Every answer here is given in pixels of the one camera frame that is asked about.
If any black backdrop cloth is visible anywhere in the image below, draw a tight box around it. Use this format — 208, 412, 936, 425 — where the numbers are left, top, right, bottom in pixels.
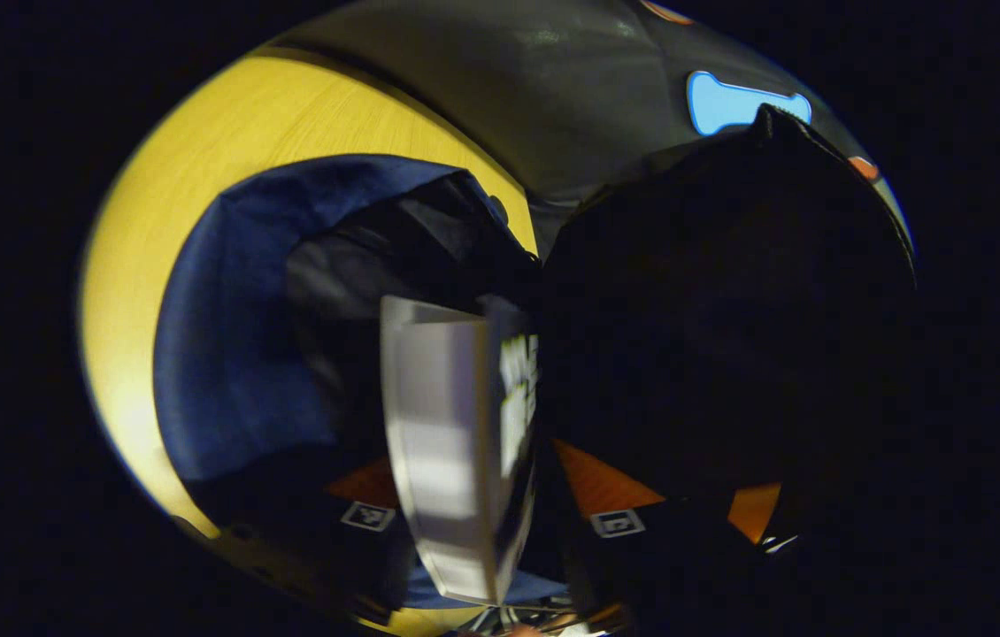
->
270, 0, 912, 257

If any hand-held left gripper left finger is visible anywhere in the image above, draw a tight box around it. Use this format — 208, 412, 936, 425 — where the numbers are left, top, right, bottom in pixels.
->
186, 456, 418, 625

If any blue schoolbag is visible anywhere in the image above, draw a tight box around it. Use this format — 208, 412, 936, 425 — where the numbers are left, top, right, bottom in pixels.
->
152, 104, 919, 613

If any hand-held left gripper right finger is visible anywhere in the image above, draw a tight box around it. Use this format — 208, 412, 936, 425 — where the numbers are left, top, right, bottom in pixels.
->
552, 437, 759, 634

